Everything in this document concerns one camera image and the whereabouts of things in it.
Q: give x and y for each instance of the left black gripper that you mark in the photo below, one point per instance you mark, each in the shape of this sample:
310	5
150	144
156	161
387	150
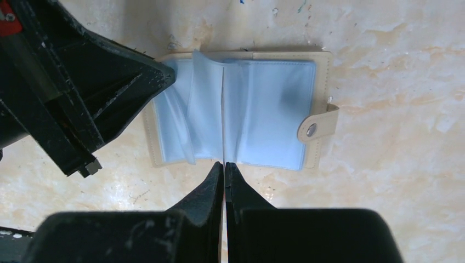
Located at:
73	91

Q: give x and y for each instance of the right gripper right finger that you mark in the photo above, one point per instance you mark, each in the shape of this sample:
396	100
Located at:
248	214

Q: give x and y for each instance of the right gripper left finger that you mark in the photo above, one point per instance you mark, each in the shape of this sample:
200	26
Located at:
193	226

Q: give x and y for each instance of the beige card holder wallet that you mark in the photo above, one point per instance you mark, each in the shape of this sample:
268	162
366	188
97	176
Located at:
267	109

